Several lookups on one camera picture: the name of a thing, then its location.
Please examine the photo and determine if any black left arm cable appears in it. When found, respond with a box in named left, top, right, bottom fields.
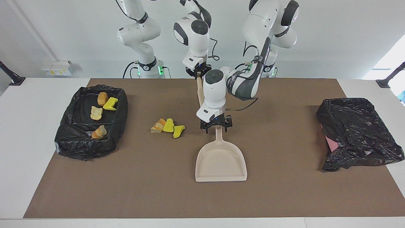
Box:
left=225, top=44, right=258, bottom=112

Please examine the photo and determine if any black stand foot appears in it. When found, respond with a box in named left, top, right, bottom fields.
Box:
left=376, top=62, right=405, bottom=88
left=0, top=61, right=26, bottom=86

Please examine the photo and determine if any beige plastic dustpan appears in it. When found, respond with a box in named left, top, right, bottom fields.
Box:
left=195, top=125, right=247, bottom=182

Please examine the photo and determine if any black trash bag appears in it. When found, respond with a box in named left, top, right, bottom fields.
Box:
left=54, top=84, right=128, bottom=161
left=316, top=98, right=405, bottom=172

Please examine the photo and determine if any orange striped sponge piece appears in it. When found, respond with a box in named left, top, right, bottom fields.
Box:
left=151, top=118, right=166, bottom=134

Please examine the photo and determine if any beige hand brush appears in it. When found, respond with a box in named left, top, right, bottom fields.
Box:
left=196, top=72, right=205, bottom=106

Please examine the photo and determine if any beige crumbly sponge piece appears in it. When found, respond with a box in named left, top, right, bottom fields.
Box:
left=90, top=106, right=103, bottom=121
left=91, top=125, right=107, bottom=139

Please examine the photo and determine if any pink bin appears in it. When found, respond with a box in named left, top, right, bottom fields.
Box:
left=321, top=123, right=339, bottom=152

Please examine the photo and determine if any brown table mat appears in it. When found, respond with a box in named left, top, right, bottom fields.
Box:
left=23, top=78, right=405, bottom=219

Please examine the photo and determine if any white wall socket box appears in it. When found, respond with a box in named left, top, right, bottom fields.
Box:
left=42, top=61, right=72, bottom=76

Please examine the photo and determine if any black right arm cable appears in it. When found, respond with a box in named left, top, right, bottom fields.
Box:
left=207, top=37, right=220, bottom=61

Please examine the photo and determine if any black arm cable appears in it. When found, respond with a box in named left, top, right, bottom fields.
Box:
left=225, top=44, right=258, bottom=112
left=207, top=37, right=220, bottom=61

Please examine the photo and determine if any yellow notched sponge piece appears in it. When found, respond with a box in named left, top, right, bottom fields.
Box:
left=103, top=97, right=119, bottom=111

